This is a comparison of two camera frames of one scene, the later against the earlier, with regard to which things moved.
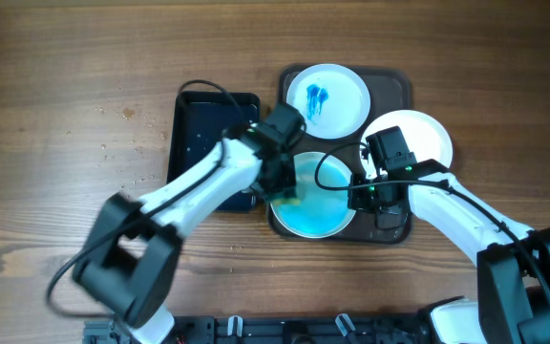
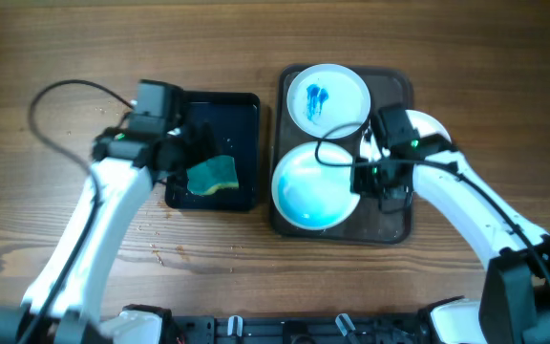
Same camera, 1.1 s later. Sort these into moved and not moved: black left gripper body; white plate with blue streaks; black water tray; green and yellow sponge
Moved: green and yellow sponge; black left gripper body
Not moved: black water tray; white plate with blue streaks
